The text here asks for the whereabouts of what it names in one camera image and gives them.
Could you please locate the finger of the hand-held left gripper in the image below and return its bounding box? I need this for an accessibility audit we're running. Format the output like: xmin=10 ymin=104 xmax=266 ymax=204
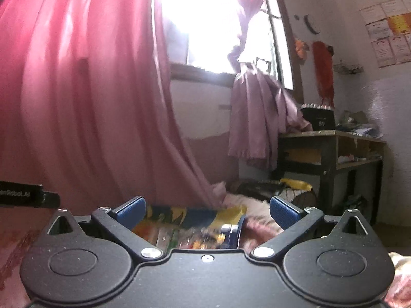
xmin=43 ymin=192 xmax=61 ymax=209

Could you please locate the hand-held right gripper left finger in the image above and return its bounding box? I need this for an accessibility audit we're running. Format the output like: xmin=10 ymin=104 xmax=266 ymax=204
xmin=48 ymin=196 xmax=163 ymax=260

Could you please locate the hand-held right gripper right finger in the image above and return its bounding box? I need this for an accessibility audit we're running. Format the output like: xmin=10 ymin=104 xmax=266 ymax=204
xmin=250 ymin=196 xmax=368 ymax=260

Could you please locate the pink floral blanket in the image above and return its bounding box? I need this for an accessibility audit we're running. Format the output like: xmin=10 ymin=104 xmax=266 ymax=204
xmin=0 ymin=192 xmax=411 ymax=308

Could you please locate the yellow plastic bag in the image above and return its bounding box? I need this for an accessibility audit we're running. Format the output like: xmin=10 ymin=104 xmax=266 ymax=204
xmin=279 ymin=178 xmax=313 ymax=192

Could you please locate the striped bag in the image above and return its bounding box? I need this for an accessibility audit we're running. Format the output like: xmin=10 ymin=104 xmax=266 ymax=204
xmin=237 ymin=179 xmax=319 ymax=213

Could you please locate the wooden desk with shelves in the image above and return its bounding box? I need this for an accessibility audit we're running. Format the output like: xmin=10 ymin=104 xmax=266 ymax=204
xmin=277 ymin=129 xmax=388 ymax=226

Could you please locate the tied mauve curtain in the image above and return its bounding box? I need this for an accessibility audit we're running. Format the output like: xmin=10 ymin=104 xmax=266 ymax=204
xmin=224 ymin=0 xmax=314 ymax=171

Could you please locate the black box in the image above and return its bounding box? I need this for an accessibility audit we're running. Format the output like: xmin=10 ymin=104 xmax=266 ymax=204
xmin=300 ymin=102 xmax=337 ymax=133

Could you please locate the pink curtain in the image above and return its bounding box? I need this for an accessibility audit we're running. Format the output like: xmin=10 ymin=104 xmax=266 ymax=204
xmin=0 ymin=0 xmax=227 ymax=220

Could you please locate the pile of papers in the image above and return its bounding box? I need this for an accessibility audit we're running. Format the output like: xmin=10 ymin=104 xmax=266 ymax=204
xmin=335 ymin=110 xmax=383 ymax=139

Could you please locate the orange hanging tassel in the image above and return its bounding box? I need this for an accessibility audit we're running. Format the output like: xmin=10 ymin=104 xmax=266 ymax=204
xmin=311 ymin=40 xmax=337 ymax=109

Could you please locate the window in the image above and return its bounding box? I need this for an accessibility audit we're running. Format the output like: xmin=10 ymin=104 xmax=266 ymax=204
xmin=153 ymin=0 xmax=303 ymax=91

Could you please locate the orange wall decoration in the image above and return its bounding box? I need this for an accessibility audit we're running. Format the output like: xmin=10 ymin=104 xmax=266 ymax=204
xmin=294 ymin=38 xmax=311 ymax=65

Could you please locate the round wall clock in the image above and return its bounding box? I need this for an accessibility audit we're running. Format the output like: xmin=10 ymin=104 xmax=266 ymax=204
xmin=303 ymin=14 xmax=322 ymax=36

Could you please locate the cluster of wall certificates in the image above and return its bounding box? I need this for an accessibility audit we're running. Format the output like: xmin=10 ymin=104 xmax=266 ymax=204
xmin=359 ymin=0 xmax=411 ymax=69

